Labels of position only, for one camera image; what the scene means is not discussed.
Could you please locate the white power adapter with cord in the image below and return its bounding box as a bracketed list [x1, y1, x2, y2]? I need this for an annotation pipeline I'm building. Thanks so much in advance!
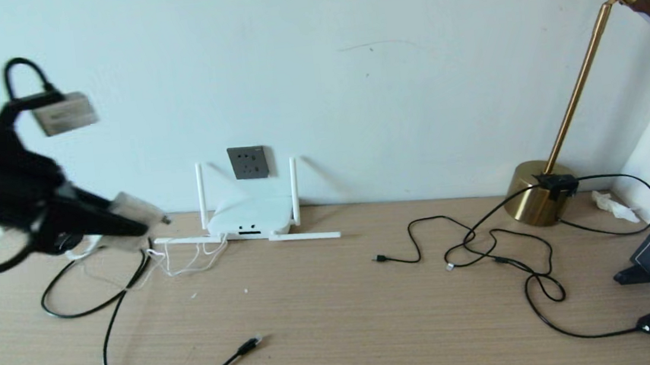
[61, 182, 232, 288]

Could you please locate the black ethernet cable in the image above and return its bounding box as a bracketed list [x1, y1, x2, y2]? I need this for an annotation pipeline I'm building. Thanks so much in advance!
[36, 236, 267, 365]

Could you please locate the white router with antennas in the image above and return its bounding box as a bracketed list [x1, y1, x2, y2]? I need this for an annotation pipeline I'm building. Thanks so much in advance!
[145, 150, 343, 257]

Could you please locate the brass desk lamp wooden head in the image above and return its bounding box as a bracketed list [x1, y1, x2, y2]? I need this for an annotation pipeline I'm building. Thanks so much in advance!
[483, 0, 650, 231]

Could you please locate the black box on lamp base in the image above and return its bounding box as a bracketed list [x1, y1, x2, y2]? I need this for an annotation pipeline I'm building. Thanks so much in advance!
[532, 170, 581, 204]

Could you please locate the crumpled white tissue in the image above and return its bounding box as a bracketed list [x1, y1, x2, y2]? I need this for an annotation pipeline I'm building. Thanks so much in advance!
[590, 186, 641, 228]

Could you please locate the black board stand foot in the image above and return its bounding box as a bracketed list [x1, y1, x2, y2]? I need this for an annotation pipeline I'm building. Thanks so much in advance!
[612, 264, 650, 287]

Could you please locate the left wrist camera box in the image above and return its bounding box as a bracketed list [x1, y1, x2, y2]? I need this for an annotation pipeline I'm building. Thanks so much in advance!
[29, 89, 101, 139]

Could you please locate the grey wall socket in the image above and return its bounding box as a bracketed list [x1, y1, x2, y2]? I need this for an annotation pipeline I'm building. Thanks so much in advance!
[226, 144, 270, 182]

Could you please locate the black USB cable white tip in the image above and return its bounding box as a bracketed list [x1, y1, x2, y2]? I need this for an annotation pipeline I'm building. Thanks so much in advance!
[368, 210, 499, 278]

